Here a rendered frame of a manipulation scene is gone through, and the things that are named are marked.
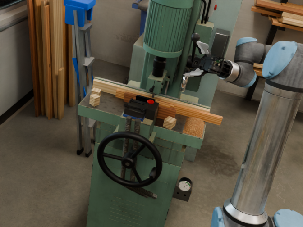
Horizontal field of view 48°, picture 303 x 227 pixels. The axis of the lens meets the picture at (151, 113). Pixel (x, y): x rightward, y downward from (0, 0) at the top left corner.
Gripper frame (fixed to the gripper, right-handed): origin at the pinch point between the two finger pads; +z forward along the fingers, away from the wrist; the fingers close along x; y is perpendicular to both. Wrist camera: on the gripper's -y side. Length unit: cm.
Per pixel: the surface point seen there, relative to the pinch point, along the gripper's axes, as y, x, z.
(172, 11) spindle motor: -3.1, -15.1, 10.0
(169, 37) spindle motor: -7.2, -6.3, 5.6
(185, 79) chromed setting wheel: -20.3, 6.9, -18.2
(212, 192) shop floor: -66, 76, -105
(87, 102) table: -39, 30, 20
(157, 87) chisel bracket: -19.7, 14.7, -3.0
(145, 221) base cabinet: -34, 86, -28
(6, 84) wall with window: -178, 39, 33
